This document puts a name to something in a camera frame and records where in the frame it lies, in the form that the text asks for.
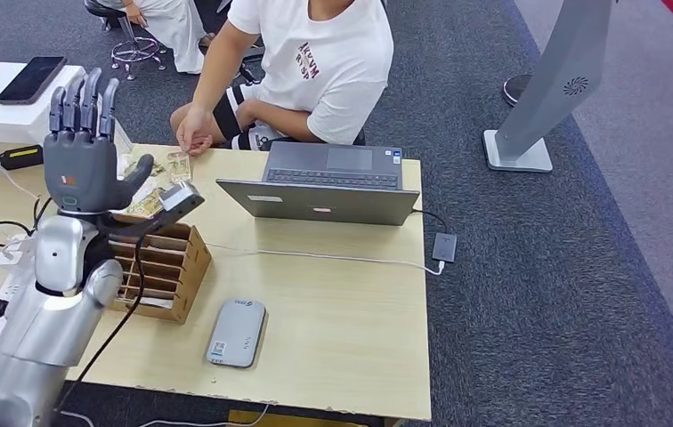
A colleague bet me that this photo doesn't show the white charger plug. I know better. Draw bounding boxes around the white charger plug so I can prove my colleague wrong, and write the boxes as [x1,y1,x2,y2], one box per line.
[0,234,36,266]

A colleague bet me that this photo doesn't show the seated person in background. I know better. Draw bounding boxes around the seated person in background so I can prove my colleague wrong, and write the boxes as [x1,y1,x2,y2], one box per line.
[97,0,220,75]

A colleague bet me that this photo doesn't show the white cable under table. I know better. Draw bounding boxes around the white cable under table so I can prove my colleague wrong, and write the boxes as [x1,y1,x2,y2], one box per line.
[135,404,271,427]

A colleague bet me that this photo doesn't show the person's left hand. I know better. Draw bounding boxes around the person's left hand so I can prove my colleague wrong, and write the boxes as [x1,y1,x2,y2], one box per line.
[234,99,262,132]

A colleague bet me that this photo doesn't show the cardboard card organizer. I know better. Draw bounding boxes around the cardboard card organizer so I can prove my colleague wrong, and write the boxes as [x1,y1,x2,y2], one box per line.
[106,221,213,326]

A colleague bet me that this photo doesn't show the white power strip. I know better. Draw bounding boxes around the white power strip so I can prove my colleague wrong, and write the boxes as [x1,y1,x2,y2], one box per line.
[0,235,43,350]

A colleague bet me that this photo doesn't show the white box stand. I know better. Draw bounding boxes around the white box stand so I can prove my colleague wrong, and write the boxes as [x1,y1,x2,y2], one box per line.
[0,60,134,156]

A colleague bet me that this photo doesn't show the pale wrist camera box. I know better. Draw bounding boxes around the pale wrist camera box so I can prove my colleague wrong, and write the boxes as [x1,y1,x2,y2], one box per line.
[158,181,205,216]

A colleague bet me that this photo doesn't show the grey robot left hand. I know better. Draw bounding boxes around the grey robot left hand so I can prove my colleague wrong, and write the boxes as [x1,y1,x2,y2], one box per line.
[43,68,155,214]

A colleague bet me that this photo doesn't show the looped black cable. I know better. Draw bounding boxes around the looped black cable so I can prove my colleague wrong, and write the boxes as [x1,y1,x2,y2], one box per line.
[0,197,53,249]

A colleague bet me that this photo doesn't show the patterned ID card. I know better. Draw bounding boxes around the patterned ID card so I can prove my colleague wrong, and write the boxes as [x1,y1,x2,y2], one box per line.
[166,151,193,182]

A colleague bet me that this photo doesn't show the thin white cable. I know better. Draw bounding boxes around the thin white cable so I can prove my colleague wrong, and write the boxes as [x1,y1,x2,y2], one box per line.
[0,140,43,205]

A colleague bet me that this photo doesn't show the grey kiosk stand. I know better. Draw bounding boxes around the grey kiosk stand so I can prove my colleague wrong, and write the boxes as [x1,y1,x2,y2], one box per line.
[482,0,620,174]

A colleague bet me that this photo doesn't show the short black drive cable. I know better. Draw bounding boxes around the short black drive cable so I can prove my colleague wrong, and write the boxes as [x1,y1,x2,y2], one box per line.
[409,209,450,235]

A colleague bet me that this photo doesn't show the round black base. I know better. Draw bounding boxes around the round black base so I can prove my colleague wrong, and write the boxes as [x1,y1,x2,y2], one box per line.
[501,75,534,109]

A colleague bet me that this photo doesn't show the yellow object under table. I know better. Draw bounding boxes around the yellow object under table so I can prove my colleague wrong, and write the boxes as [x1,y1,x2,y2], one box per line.
[227,410,367,427]

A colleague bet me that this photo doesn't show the large patterned card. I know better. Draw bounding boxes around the large patterned card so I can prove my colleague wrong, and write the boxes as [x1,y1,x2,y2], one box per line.
[124,188,166,219]

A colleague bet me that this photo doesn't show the black smartphone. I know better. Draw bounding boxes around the black smartphone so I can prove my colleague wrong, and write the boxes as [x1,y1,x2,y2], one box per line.
[0,55,69,107]

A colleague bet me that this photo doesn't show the person's right hand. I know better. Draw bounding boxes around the person's right hand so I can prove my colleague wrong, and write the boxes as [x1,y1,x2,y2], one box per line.
[175,104,215,157]

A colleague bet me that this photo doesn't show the grey laptop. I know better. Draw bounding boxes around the grey laptop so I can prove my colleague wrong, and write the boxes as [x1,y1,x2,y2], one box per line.
[215,141,421,228]

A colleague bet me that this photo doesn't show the white power strip cord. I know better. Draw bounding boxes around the white power strip cord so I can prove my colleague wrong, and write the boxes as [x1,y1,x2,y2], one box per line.
[59,409,97,427]

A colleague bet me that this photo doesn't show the long white cable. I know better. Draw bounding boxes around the long white cable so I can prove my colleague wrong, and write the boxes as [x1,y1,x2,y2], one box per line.
[203,241,446,277]

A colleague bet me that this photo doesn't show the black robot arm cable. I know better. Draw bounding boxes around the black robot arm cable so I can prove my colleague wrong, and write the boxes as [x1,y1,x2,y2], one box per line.
[53,235,148,414]

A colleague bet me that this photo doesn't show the black power adapter yellow label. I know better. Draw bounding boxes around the black power adapter yellow label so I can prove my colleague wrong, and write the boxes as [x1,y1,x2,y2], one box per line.
[0,144,46,172]

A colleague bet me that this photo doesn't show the chrome stool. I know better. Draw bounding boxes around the chrome stool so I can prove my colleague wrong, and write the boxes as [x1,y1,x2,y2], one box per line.
[84,0,167,83]

